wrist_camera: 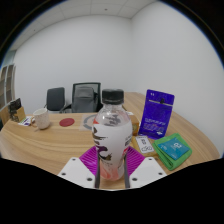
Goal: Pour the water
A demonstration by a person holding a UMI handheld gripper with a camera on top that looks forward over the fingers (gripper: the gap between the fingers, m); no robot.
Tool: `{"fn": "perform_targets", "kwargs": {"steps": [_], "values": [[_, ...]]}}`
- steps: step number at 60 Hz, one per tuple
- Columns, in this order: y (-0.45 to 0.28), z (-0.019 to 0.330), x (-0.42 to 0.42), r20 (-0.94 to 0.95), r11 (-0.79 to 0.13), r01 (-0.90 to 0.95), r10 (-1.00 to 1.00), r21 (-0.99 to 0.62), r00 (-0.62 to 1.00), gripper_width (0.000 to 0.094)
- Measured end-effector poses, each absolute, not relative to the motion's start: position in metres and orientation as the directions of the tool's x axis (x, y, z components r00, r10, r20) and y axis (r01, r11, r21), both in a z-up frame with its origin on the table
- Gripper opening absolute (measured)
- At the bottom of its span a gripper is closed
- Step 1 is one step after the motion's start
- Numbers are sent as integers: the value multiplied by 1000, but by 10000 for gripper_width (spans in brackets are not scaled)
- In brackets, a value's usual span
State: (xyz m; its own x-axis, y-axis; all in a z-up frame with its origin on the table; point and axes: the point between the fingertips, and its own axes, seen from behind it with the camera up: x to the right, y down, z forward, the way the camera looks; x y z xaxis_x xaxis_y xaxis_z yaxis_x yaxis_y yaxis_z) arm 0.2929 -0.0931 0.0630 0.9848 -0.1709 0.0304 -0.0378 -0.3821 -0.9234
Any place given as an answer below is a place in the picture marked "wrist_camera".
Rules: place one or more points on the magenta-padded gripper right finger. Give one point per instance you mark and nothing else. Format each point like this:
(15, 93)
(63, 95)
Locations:
(146, 170)

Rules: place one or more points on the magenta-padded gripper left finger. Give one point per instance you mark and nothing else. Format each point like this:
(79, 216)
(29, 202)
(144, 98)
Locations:
(78, 171)

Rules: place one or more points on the clear black-capped drink bottle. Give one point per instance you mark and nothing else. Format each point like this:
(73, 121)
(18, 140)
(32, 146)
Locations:
(111, 140)

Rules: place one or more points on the tan packet with white label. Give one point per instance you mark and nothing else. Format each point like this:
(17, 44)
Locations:
(144, 144)

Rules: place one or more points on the green pouch with blue label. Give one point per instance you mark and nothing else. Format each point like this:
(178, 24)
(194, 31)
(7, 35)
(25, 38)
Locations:
(173, 150)

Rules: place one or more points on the orange cardboard box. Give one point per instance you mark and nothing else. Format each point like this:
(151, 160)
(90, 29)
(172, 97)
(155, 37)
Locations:
(135, 126)

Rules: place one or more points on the flat round red coaster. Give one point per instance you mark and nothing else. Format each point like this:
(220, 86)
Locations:
(66, 122)

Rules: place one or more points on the purple standing package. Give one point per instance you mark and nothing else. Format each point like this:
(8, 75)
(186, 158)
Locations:
(156, 115)

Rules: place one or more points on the white speckled mug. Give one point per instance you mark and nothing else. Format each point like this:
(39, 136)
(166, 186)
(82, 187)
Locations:
(41, 119)

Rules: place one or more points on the black padded visitor chair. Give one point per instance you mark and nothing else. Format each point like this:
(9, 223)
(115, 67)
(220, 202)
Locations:
(55, 98)

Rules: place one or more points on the black printed box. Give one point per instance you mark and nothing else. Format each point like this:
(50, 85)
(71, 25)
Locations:
(14, 109)

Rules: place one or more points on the wooden shelf unit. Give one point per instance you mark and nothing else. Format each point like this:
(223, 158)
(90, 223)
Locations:
(6, 85)

